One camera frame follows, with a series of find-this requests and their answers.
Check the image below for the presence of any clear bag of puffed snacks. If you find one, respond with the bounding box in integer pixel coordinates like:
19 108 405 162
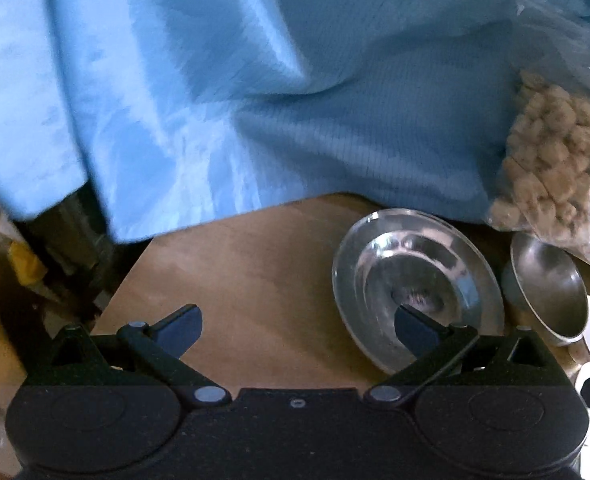
485 0 590 263

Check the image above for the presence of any steel plate with sticker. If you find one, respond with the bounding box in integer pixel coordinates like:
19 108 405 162
332 208 506 376

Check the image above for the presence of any steel bowl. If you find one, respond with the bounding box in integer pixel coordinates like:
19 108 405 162
501 232 588 347

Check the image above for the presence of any light blue cloth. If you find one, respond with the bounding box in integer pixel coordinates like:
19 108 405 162
0 0 590 243

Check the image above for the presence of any yellow packet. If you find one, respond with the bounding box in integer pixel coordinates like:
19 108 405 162
7 240 48 288

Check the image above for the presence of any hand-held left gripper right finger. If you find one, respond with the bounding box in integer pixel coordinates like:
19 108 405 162
364 304 550 407

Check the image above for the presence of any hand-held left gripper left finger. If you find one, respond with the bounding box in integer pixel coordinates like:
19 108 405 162
50 304 233 408

